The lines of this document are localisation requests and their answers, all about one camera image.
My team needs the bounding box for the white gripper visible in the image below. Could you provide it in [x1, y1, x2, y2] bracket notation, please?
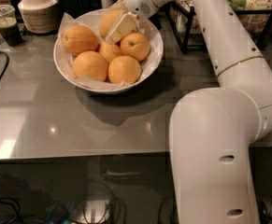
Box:
[106, 0, 158, 44]

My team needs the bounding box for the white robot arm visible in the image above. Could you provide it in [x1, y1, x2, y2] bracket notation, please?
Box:
[119, 0, 272, 224]

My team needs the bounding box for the white paper bowl liner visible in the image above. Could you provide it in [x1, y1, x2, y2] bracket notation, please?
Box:
[57, 4, 160, 91]

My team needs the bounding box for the small centre orange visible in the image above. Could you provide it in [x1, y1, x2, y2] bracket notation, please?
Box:
[97, 42, 122, 63]

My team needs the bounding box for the white ceramic bowl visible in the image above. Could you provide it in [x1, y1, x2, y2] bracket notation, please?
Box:
[52, 7, 165, 95]

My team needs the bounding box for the stack of paper bowls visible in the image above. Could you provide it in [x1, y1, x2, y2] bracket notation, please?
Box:
[18, 0, 60, 35]

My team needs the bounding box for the green packet in rack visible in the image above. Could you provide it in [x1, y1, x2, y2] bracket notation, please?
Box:
[227, 0, 246, 9]

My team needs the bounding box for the plastic cup green drink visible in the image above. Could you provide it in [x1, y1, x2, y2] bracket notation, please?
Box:
[0, 5, 23, 47]

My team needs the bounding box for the black wire rack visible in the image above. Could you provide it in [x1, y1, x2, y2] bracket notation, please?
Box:
[165, 0, 272, 53]

